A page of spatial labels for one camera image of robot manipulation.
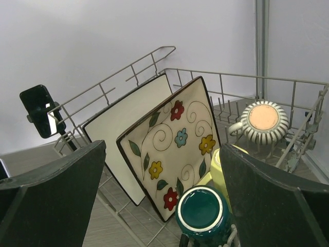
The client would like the black clamp phone stand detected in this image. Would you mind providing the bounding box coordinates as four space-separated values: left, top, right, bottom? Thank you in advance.
27 102 77 152

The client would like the teal green mug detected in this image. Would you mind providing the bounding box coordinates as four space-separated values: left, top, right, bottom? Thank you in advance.
175 185 232 246

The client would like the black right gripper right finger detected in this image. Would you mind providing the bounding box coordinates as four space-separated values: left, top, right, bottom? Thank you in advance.
220 144 328 246

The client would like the striped white mug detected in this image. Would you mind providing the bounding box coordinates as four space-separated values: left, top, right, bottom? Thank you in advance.
228 100 289 145

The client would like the black phone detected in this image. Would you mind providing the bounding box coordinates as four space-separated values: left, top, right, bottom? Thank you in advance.
20 84 66 139

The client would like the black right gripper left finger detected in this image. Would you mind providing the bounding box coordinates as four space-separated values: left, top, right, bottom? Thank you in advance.
1 140 106 246

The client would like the plain white square plate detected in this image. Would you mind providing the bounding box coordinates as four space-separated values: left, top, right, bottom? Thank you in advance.
82 74 172 206

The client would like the yellow mug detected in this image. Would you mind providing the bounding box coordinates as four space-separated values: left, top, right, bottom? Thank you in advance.
194 144 250 214

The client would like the floral square plate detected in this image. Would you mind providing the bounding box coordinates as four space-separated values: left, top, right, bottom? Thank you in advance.
116 76 221 222

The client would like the grey wire dish rack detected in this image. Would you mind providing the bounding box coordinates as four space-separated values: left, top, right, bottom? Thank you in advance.
47 46 329 247

